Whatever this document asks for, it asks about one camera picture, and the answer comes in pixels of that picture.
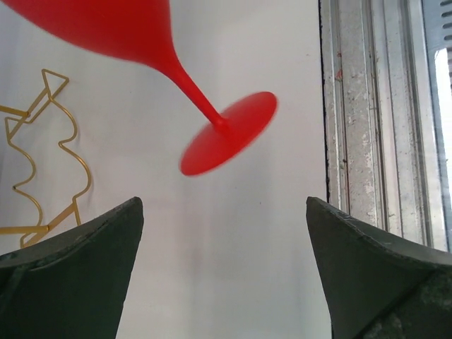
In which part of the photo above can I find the gold wire glass rack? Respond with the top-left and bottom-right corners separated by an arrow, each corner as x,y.
0,69 -> 93,248

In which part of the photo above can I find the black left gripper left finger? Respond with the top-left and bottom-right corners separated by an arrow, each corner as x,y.
1,197 -> 144,338

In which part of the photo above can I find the red wine glass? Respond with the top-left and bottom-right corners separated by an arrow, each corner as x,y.
5,0 -> 278,176

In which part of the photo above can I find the aluminium frame rail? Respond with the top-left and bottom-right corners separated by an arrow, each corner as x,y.
319,1 -> 451,251

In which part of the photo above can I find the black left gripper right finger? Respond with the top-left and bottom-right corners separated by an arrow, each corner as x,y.
306,197 -> 451,338

